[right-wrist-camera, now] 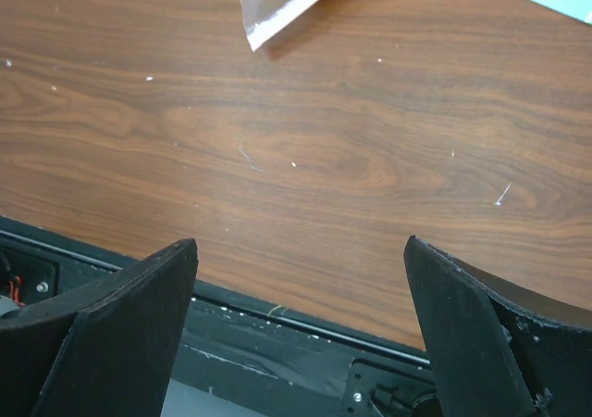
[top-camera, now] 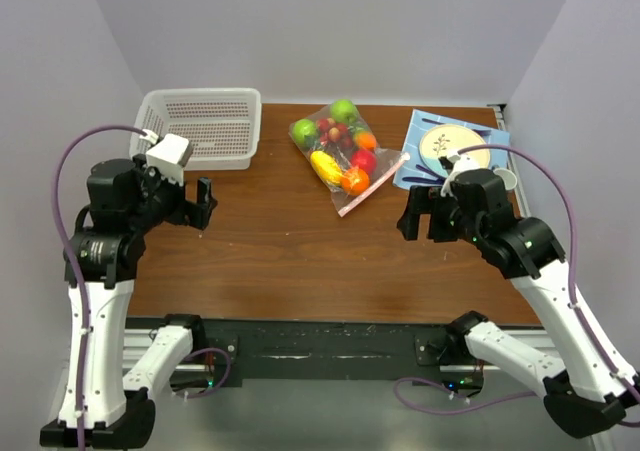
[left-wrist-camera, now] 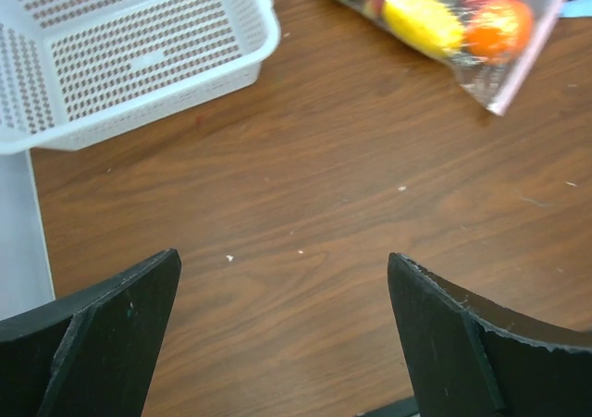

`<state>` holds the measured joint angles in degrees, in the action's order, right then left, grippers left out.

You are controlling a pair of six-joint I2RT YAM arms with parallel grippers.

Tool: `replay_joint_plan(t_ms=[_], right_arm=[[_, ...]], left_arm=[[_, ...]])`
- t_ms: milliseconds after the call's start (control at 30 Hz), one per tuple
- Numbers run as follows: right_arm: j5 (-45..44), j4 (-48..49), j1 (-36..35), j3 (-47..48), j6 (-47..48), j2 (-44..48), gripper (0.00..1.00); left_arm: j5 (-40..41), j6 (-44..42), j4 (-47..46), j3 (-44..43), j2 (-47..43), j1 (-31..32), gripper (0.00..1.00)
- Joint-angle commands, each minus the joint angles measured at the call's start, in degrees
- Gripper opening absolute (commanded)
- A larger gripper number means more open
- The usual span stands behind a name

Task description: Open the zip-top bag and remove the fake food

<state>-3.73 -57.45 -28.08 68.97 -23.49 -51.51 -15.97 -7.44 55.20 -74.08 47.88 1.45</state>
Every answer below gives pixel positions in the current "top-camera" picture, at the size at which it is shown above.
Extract clear zip top bag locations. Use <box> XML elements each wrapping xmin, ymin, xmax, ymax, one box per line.
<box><xmin>289</xmin><ymin>99</ymin><xmax>409</xmax><ymax>217</ymax></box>

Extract green fake apple top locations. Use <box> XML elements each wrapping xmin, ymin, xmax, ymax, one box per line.
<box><xmin>329</xmin><ymin>99</ymin><xmax>359</xmax><ymax>125</ymax></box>

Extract green fake apple left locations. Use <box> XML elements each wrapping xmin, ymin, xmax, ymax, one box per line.
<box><xmin>291</xmin><ymin>118</ymin><xmax>318</xmax><ymax>149</ymax></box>

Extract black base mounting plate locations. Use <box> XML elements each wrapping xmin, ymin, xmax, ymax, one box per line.
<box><xmin>124</xmin><ymin>315</ymin><xmax>501</xmax><ymax>390</ymax></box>

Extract red fake apple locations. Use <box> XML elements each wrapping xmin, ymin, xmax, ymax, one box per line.
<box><xmin>350</xmin><ymin>148</ymin><xmax>377</xmax><ymax>176</ymax></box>

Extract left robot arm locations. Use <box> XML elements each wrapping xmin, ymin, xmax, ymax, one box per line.
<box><xmin>40</xmin><ymin>155</ymin><xmax>217</xmax><ymax>450</ymax></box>

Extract aluminium frame rail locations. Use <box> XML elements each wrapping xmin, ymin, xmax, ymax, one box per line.
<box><xmin>487</xmin><ymin>101</ymin><xmax>561</xmax><ymax>372</ymax></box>

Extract orange fake orange front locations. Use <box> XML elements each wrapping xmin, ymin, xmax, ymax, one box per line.
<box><xmin>340</xmin><ymin>167</ymin><xmax>370</xmax><ymax>196</ymax></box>

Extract yellow fake lemon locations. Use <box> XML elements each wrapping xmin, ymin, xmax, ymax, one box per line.
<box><xmin>310</xmin><ymin>150</ymin><xmax>343</xmax><ymax>187</ymax></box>

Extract blue checked cloth napkin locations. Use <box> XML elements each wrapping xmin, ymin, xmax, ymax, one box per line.
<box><xmin>393</xmin><ymin>109</ymin><xmax>510</xmax><ymax>190</ymax></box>

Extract round cream blue plate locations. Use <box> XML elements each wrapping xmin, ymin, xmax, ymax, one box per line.
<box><xmin>418</xmin><ymin>124</ymin><xmax>486</xmax><ymax>178</ymax></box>

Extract green fake apple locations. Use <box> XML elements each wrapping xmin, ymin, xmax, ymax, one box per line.
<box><xmin>329</xmin><ymin>99</ymin><xmax>359</xmax><ymax>125</ymax></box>
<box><xmin>291</xmin><ymin>118</ymin><xmax>318</xmax><ymax>149</ymax></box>

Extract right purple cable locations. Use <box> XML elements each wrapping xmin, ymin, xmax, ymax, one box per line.
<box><xmin>393</xmin><ymin>143</ymin><xmax>640</xmax><ymax>428</ymax></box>

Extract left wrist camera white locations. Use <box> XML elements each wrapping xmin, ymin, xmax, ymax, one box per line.
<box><xmin>145</xmin><ymin>134</ymin><xmax>193</xmax><ymax>186</ymax></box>

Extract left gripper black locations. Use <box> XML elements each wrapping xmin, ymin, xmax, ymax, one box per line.
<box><xmin>129</xmin><ymin>152</ymin><xmax>217</xmax><ymax>231</ymax></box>

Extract white grey mug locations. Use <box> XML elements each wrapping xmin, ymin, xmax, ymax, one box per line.
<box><xmin>493</xmin><ymin>167</ymin><xmax>518</xmax><ymax>191</ymax></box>

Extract purple plastic fork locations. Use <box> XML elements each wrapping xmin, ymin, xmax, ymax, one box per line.
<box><xmin>401</xmin><ymin>176</ymin><xmax>444</xmax><ymax>186</ymax></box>

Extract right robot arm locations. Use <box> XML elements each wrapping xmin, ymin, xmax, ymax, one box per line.
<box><xmin>397</xmin><ymin>169</ymin><xmax>639</xmax><ymax>438</ymax></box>

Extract white perforated plastic basket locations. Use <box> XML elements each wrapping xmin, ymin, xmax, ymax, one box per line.
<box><xmin>135</xmin><ymin>88</ymin><xmax>262</xmax><ymax>171</ymax></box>

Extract purple plastic knife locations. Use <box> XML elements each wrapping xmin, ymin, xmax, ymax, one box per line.
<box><xmin>422</xmin><ymin>118</ymin><xmax>493</xmax><ymax>137</ymax></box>

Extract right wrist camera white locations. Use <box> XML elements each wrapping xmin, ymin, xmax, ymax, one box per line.
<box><xmin>439</xmin><ymin>151</ymin><xmax>481</xmax><ymax>197</ymax></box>

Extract fake red grape bunch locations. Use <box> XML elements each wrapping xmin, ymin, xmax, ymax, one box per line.
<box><xmin>316</xmin><ymin>118</ymin><xmax>354</xmax><ymax>149</ymax></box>

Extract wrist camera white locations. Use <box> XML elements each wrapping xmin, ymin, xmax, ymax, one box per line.
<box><xmin>145</xmin><ymin>134</ymin><xmax>193</xmax><ymax>186</ymax></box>
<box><xmin>439</xmin><ymin>151</ymin><xmax>481</xmax><ymax>197</ymax></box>

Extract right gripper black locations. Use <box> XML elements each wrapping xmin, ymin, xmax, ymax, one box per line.
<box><xmin>396</xmin><ymin>183</ymin><xmax>483</xmax><ymax>244</ymax></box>

